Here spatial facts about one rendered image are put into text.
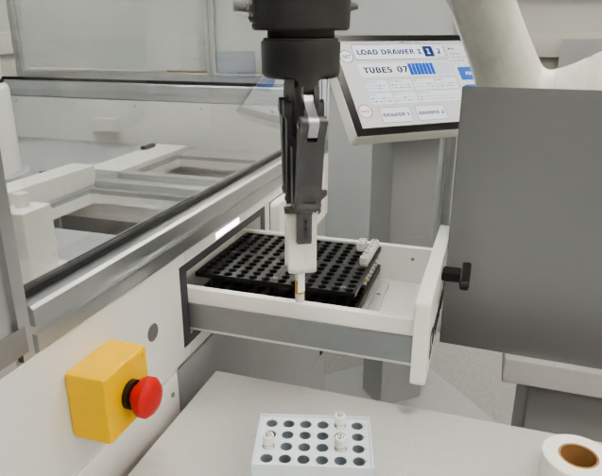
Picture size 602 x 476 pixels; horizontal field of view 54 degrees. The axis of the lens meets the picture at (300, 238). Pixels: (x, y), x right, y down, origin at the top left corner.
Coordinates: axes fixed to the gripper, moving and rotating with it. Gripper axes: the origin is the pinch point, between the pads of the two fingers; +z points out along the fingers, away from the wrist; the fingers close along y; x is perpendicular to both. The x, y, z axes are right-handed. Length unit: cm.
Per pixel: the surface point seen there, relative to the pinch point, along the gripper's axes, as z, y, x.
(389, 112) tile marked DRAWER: 0, -90, 41
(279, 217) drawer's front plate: 10.2, -38.9, 3.6
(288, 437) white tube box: 21.6, 4.6, -2.2
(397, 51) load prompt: -15, -104, 47
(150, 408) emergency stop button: 13.2, 8.5, -16.1
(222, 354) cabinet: 25.8, -21.3, -8.0
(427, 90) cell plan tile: -5, -97, 54
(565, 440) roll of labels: 20.2, 12.3, 26.2
